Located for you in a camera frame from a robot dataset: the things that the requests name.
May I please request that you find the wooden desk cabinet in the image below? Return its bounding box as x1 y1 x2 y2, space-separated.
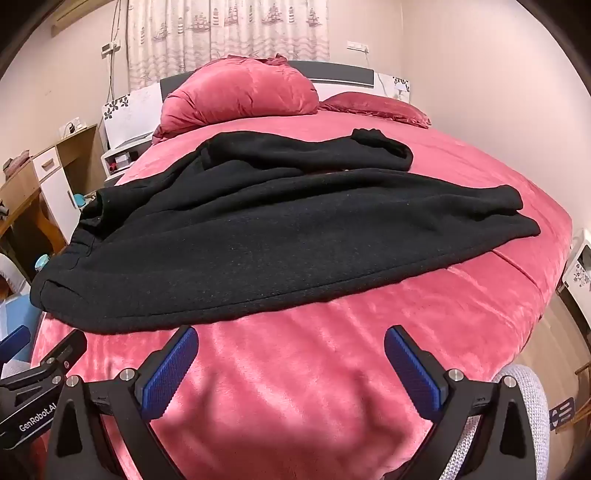
0 122 108 278

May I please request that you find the light blue cloth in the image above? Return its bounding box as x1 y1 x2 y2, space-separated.
0 295 43 344

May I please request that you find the white flowered bedside table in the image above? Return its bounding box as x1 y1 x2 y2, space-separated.
564 228 591 296

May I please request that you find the white printed curtain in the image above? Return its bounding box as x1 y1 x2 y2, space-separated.
124 0 331 90

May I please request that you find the white hanging cable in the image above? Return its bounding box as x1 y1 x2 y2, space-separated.
107 48 117 108

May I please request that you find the dark blue printed object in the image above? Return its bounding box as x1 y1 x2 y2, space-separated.
549 396 576 433

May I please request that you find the white mesh chair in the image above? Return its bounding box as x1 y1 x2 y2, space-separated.
455 364 551 480

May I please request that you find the black knit sweater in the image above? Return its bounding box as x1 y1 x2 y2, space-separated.
33 128 542 334

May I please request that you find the dark pink pillow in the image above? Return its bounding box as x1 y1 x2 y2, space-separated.
318 91 432 129

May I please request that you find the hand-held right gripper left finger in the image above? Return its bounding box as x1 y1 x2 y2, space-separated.
46 325 200 480

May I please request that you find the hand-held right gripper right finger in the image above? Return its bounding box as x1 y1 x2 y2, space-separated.
384 325 542 480

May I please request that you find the pink bed cover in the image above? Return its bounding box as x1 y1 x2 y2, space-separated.
30 108 574 480

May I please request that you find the grey and white headboard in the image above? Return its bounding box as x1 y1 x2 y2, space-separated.
100 60 411 149

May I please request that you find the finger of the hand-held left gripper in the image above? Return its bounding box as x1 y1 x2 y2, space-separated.
28 329 88 384
0 325 31 366

